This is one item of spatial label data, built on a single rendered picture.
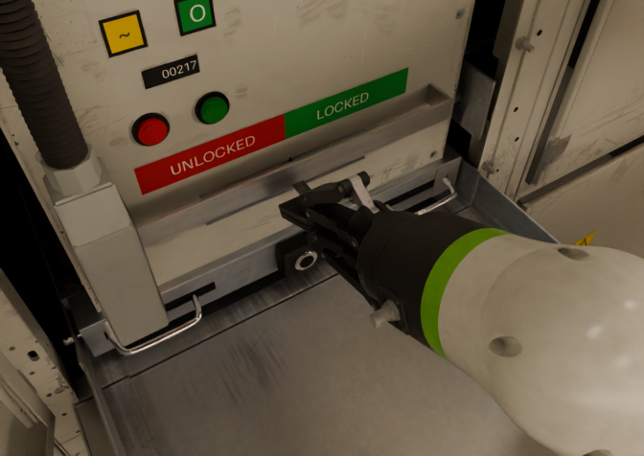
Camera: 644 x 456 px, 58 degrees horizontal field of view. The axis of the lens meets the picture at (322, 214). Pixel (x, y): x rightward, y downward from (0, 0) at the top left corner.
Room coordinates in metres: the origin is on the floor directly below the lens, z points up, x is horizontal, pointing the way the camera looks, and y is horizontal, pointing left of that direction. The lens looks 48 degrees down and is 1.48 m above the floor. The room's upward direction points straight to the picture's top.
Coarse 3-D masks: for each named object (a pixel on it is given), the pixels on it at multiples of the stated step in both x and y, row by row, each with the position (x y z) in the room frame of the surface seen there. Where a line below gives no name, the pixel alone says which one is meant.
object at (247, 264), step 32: (448, 160) 0.60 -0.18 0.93; (384, 192) 0.54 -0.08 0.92; (416, 192) 0.57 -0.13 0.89; (224, 256) 0.43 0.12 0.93; (256, 256) 0.44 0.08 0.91; (160, 288) 0.38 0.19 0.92; (192, 288) 0.40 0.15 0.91; (224, 288) 0.42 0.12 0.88; (96, 320) 0.34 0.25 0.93; (96, 352) 0.33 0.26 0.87
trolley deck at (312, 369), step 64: (256, 320) 0.39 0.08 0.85; (320, 320) 0.39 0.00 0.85; (192, 384) 0.30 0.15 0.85; (256, 384) 0.30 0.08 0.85; (320, 384) 0.30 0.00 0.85; (384, 384) 0.30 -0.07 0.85; (448, 384) 0.30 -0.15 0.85; (192, 448) 0.23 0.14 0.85; (256, 448) 0.23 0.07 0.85; (320, 448) 0.23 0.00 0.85; (384, 448) 0.23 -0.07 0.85; (448, 448) 0.23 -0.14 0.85; (512, 448) 0.23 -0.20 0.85
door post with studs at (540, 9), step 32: (512, 0) 0.63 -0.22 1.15; (544, 0) 0.60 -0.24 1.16; (512, 32) 0.62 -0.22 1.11; (544, 32) 0.61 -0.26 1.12; (512, 64) 0.59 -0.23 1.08; (544, 64) 0.62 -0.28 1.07; (512, 96) 0.60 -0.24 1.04; (512, 128) 0.61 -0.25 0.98; (480, 160) 0.59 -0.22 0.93; (512, 160) 0.62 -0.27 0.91
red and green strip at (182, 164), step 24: (336, 96) 0.51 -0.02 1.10; (360, 96) 0.53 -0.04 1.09; (384, 96) 0.55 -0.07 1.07; (288, 120) 0.48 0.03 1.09; (312, 120) 0.50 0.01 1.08; (216, 144) 0.44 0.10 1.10; (240, 144) 0.45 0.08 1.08; (264, 144) 0.47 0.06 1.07; (144, 168) 0.40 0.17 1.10; (168, 168) 0.41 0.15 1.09; (192, 168) 0.42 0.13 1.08; (144, 192) 0.40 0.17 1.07
